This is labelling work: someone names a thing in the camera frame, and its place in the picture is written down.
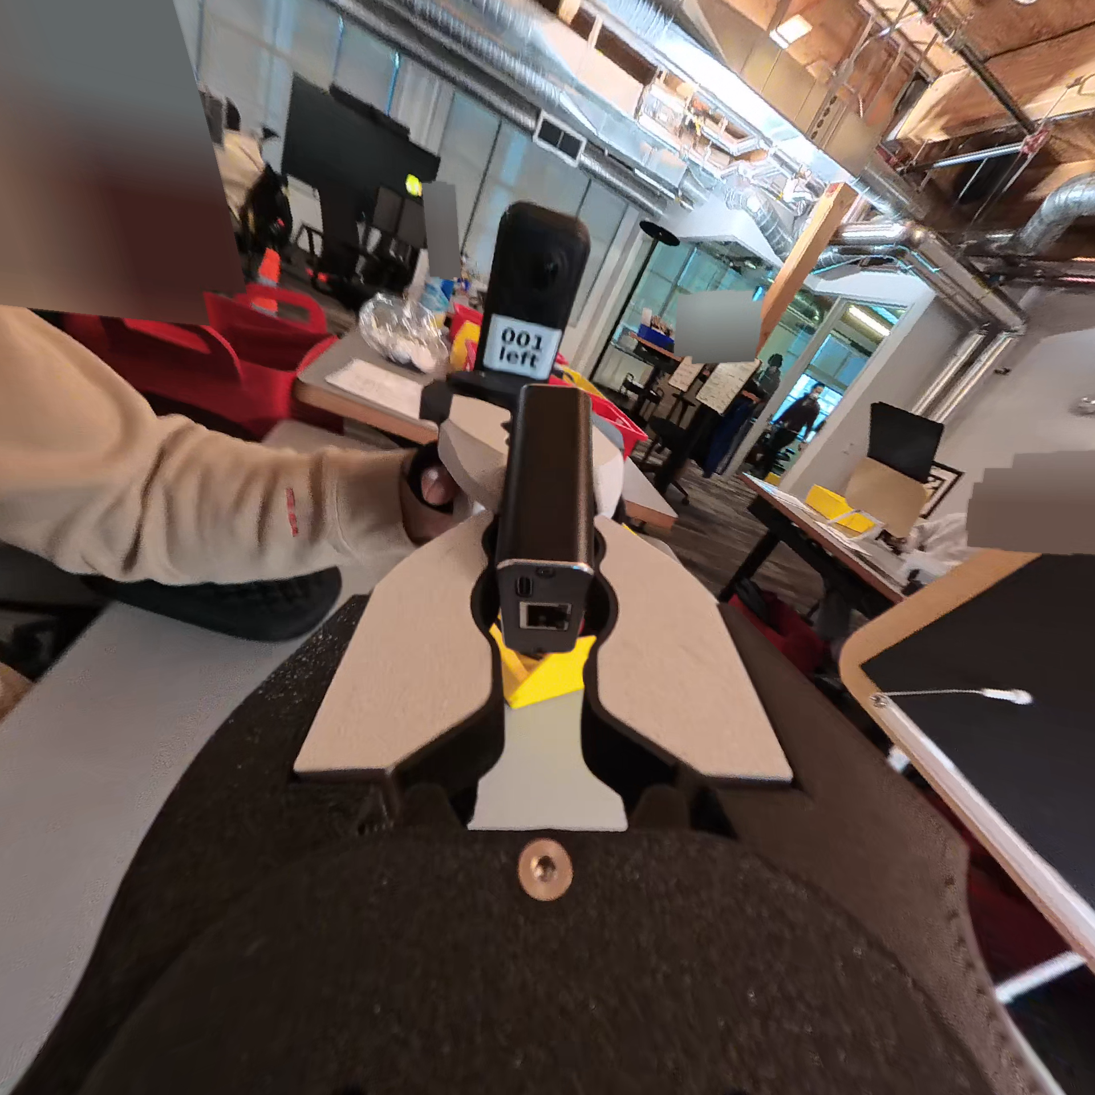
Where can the large black screen on stand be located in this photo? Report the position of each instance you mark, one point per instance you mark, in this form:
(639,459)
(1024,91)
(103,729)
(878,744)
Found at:
(341,146)

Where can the person's left hand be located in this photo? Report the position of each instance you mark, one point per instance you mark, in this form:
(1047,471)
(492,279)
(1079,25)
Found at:
(437,489)

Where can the wooden post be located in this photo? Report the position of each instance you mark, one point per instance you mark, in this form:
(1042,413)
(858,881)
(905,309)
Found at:
(812,248)

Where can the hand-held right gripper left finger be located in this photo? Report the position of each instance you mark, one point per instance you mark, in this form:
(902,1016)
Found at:
(401,659)

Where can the clear plastic bag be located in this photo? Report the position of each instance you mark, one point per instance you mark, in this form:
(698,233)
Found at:
(401,330)

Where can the silver metal pin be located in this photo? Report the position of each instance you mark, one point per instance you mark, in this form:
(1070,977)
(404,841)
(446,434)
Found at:
(1014,696)

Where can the white paper sheet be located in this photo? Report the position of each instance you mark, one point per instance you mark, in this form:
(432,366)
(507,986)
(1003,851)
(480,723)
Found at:
(376,385)

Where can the grey table with wooden edge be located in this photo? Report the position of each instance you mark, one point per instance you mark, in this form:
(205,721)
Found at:
(341,347)

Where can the black topped table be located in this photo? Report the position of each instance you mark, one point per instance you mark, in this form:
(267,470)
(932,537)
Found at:
(1009,634)

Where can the black floor lamp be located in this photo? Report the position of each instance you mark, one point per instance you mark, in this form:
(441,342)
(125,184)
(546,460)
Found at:
(659,233)

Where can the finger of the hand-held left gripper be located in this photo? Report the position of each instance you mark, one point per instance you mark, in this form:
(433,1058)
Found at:
(475,454)
(608,471)

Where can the yellow box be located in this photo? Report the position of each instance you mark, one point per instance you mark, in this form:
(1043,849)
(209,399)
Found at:
(834,500)

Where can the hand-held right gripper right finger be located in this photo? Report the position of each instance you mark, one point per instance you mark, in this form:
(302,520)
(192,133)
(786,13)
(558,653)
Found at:
(684,677)

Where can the person's left forearm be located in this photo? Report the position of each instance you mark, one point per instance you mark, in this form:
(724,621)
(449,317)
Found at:
(171,462)

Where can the red bag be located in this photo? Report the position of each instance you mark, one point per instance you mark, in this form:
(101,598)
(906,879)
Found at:
(782,634)

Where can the wooden desk with black legs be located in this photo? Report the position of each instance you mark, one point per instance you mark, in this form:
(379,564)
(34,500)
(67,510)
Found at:
(820,537)

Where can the black adapter with ethernet port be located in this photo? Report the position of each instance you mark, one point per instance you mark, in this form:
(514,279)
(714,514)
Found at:
(542,479)

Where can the brown cardboard sheet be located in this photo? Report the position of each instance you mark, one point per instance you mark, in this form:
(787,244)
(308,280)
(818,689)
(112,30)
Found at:
(885,497)

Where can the small red plastic bin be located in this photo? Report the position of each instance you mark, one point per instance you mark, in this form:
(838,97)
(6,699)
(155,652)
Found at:
(619,433)

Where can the yellow plastic part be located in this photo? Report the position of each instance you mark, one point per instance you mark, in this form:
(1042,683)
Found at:
(547,683)

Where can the orange traffic cone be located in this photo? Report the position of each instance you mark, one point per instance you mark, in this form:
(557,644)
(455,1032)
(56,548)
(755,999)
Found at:
(268,272)

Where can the silver ventilation duct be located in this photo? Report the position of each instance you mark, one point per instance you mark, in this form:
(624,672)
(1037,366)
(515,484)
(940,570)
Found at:
(1060,205)

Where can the black monitor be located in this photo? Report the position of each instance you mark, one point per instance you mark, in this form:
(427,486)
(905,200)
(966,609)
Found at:
(906,441)

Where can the black padded armrest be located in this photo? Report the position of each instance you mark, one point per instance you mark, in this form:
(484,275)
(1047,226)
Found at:
(230,603)

